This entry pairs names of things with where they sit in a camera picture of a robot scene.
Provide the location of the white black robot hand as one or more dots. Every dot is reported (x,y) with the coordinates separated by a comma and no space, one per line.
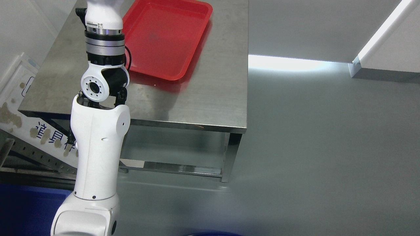
(101,14)

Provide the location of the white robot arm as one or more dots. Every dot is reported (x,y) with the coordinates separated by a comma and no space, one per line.
(99,121)

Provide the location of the grey metal shelf rack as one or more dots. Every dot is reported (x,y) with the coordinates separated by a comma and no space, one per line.
(27,165)

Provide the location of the red plastic tray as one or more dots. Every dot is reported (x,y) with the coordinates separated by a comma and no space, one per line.
(162,35)

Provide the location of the white sign with blue characters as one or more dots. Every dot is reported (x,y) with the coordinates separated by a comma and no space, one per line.
(16,86)

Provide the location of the stainless steel table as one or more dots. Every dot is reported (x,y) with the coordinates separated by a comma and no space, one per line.
(212,96)

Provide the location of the white wall partition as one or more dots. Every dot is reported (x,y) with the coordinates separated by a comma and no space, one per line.
(392,53)

